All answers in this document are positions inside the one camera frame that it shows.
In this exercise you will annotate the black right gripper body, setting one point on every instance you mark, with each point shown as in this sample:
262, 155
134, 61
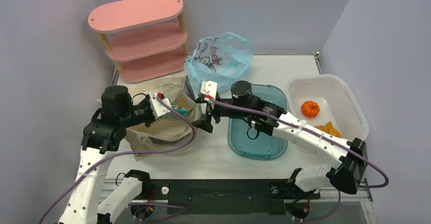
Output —
219, 109

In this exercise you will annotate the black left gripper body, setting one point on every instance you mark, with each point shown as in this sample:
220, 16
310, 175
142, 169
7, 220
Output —
141, 113

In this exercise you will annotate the beige canvas tote bag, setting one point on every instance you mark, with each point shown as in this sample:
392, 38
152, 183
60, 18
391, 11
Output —
170, 131

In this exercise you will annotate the light blue plastic grocery bag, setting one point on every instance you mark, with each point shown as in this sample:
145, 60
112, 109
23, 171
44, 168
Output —
223, 59

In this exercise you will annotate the small orange pumpkin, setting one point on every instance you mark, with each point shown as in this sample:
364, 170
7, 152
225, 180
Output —
310, 109

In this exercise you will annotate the yellow-orange bumpy food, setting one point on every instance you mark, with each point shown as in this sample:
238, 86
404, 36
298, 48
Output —
329, 129

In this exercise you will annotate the green candy packet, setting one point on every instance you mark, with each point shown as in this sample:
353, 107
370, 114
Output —
181, 110

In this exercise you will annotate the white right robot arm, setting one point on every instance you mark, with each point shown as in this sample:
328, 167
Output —
344, 160

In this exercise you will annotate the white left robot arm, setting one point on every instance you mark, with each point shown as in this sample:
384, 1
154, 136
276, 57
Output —
99, 145

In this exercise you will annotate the teal transparent plastic tub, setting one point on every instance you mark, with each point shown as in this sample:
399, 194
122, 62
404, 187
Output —
249, 143

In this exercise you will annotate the pink three-tier shelf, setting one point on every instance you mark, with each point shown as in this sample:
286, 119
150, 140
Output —
145, 39

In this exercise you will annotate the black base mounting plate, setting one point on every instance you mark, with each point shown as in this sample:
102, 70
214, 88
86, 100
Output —
226, 196

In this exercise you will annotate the white plastic basket tub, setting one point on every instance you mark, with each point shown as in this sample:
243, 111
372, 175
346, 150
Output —
337, 103

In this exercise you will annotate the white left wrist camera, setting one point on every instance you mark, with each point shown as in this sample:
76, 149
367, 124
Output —
159, 104

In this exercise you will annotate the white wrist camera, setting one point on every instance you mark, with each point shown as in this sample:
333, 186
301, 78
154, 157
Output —
207, 92
159, 104

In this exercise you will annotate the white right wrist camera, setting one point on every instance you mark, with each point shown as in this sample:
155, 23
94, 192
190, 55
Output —
207, 92

